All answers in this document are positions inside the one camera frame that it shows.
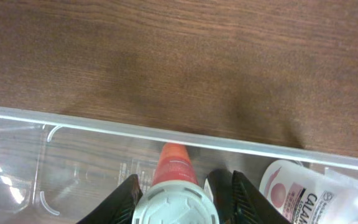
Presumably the dark bottle white cap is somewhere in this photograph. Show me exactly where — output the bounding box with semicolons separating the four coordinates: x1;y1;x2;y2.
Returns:
203;169;233;223

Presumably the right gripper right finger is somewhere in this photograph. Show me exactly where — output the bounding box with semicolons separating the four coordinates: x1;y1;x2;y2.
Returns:
225;170;290;224

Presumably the orange tube white cap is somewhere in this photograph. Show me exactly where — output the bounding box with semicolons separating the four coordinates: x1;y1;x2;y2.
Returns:
132;143;219;224

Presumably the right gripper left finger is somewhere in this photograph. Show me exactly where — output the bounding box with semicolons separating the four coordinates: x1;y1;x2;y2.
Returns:
78;174;143;224

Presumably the clear plastic container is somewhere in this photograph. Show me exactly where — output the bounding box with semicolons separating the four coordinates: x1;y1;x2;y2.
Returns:
0;107;358;223

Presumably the white lotion bottle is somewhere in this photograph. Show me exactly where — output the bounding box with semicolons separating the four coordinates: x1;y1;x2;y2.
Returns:
259;160;358;224

